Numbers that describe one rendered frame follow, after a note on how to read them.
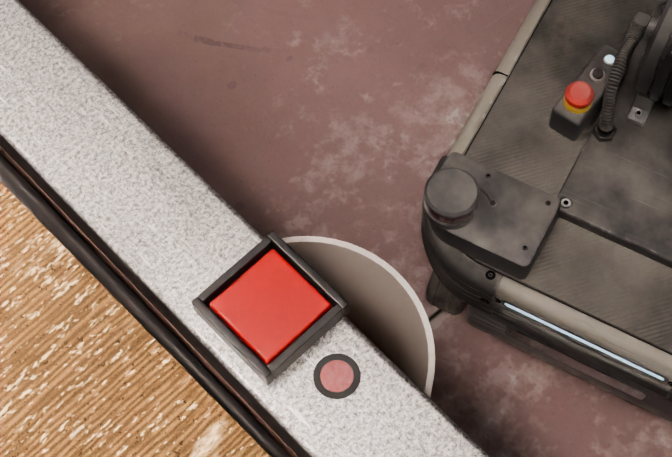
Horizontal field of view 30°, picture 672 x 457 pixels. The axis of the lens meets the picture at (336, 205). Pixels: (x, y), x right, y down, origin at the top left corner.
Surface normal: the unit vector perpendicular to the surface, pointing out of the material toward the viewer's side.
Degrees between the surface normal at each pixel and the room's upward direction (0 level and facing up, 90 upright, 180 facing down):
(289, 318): 0
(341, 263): 87
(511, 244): 0
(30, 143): 0
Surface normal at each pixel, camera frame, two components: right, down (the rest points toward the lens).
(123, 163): -0.04, -0.44
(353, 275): -0.40, 0.80
